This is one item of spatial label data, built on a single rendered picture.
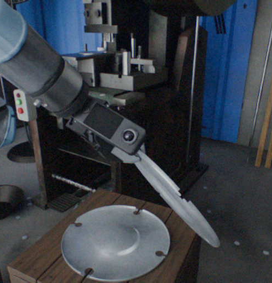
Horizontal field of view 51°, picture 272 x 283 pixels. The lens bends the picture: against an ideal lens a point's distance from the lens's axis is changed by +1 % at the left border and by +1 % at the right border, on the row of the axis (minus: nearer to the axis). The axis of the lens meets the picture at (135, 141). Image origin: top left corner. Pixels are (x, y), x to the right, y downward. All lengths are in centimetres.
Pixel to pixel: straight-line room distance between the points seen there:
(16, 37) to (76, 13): 267
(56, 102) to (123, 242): 48
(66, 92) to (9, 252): 107
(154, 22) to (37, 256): 111
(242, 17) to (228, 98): 57
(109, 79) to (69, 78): 81
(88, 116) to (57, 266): 44
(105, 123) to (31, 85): 12
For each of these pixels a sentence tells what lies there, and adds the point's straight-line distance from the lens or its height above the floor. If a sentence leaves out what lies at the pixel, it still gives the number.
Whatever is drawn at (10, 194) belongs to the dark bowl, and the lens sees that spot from 174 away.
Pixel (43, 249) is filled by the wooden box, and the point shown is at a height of 35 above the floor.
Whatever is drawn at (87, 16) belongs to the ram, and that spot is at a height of 92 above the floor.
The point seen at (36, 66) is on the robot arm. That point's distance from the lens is 40.
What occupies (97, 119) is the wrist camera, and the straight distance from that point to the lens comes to 45.
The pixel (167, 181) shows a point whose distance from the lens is 51.
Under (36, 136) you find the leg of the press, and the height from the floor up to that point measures 40.
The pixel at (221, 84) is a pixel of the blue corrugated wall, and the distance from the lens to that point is 233.
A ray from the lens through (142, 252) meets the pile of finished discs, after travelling 79.
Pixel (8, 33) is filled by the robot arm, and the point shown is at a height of 88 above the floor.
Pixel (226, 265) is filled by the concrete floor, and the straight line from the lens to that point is 131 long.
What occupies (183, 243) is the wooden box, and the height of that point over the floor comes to 35.
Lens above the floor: 89
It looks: 22 degrees down
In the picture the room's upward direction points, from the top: straight up
